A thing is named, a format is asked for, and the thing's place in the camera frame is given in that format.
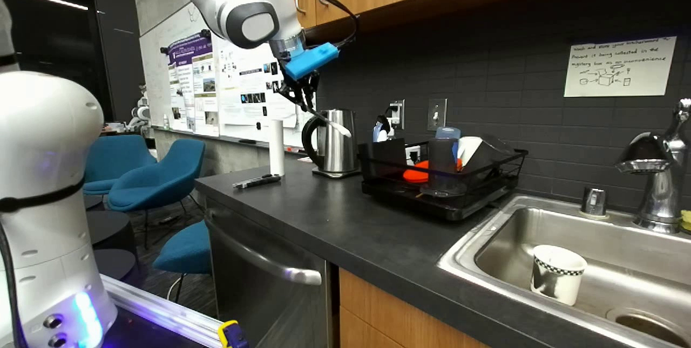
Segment steel dishwasher door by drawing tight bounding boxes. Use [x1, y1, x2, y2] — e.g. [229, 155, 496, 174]
[204, 196, 333, 348]

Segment black dish rack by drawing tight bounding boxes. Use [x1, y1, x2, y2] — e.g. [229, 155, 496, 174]
[357, 137, 530, 222]

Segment handwritten paper note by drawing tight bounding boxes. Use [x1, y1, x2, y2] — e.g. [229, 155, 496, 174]
[564, 36, 678, 98]

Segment steel sink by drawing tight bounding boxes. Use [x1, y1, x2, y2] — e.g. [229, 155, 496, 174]
[437, 194, 691, 348]

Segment round dark side tables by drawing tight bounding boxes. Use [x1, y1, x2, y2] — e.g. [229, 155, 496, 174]
[84, 194, 139, 282]

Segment orange plate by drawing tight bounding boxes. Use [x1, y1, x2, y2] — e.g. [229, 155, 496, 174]
[402, 159, 464, 185]

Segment dark bowl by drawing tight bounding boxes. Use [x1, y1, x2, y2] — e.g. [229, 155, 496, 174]
[469, 134, 520, 177]

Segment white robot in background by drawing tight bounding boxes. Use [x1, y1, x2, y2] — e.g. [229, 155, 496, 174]
[127, 85, 152, 134]

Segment white mug with checker rim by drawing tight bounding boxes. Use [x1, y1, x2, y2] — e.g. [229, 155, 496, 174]
[530, 244, 588, 306]

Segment white paper towel roll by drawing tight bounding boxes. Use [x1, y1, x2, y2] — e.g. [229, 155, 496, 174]
[268, 119, 286, 178]

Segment white plastic utensil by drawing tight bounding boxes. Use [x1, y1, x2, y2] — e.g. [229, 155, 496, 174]
[310, 111, 353, 138]

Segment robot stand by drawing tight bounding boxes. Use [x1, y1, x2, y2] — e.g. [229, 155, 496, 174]
[100, 274, 250, 348]

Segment kettle base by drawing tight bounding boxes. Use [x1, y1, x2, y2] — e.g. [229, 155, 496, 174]
[311, 167, 362, 179]

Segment dishwasher door handle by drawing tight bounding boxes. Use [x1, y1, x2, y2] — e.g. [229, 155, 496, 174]
[204, 216, 323, 286]

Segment blue and white dish brush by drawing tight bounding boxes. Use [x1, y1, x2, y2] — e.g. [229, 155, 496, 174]
[372, 115, 393, 143]

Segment dark tumbler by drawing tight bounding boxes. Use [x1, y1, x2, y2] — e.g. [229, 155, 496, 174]
[420, 138, 468, 197]

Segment wall socket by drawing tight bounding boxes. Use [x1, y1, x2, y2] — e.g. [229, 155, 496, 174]
[388, 99, 405, 131]

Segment steel tap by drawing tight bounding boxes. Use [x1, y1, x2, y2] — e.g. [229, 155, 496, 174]
[615, 98, 691, 235]

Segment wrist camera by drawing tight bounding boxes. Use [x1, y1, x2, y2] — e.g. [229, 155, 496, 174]
[283, 42, 341, 81]

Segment whiteboard with posters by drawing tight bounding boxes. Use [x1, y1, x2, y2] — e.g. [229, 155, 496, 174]
[139, 0, 320, 148]

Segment yellow and blue clamp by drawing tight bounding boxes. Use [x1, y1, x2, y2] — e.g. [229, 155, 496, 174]
[217, 319, 249, 348]

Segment wall switch plate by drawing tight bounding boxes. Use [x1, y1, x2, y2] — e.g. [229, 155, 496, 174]
[427, 98, 448, 132]

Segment steel electric kettle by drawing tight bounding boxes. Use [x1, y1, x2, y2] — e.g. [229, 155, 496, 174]
[301, 109, 360, 174]

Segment wooden lower cabinet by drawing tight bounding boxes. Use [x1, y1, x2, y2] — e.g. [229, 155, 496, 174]
[338, 268, 489, 348]

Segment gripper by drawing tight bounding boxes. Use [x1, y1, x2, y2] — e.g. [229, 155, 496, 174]
[279, 70, 320, 115]

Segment group of blue chairs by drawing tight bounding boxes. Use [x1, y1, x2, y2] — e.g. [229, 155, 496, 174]
[82, 134, 213, 305]

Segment steel soap dispenser stub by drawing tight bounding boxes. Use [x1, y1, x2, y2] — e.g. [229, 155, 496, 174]
[580, 187, 608, 219]

